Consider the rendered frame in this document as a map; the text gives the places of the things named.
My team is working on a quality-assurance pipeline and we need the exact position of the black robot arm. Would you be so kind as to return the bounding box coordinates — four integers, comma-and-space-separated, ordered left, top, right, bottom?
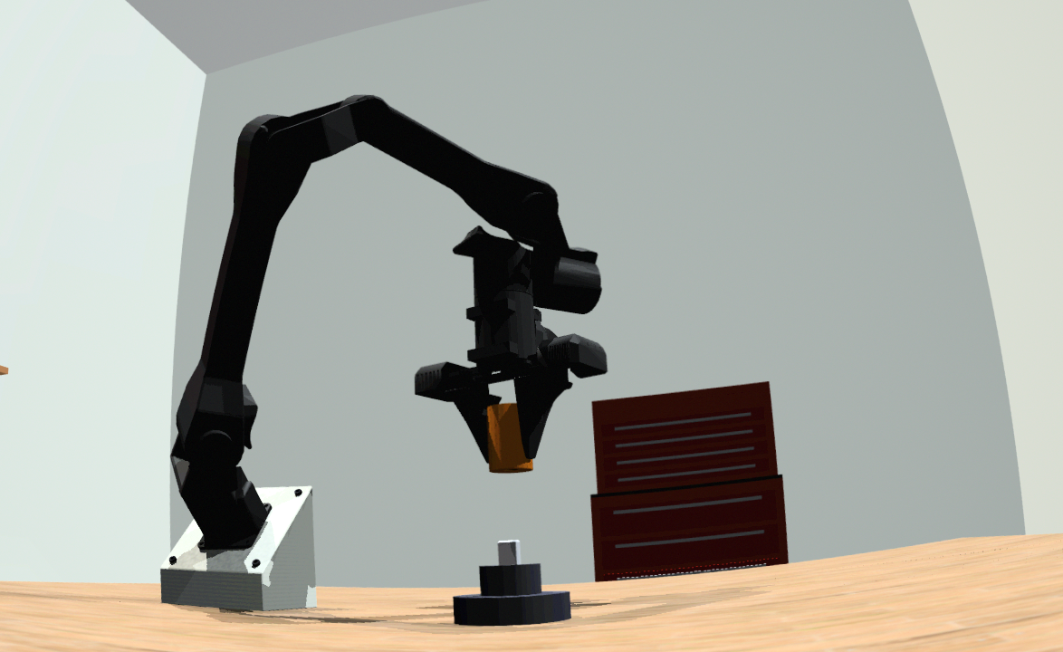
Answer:
170, 94, 602, 551

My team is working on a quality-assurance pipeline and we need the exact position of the orange knob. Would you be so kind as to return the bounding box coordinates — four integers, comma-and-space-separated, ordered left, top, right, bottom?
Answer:
486, 404, 533, 474

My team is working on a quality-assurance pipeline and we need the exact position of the grey round pedestal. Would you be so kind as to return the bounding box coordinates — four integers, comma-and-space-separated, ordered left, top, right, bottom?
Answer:
453, 540, 571, 626

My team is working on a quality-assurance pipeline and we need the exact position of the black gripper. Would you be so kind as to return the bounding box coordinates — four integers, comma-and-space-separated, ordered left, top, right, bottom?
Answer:
415, 291, 608, 464

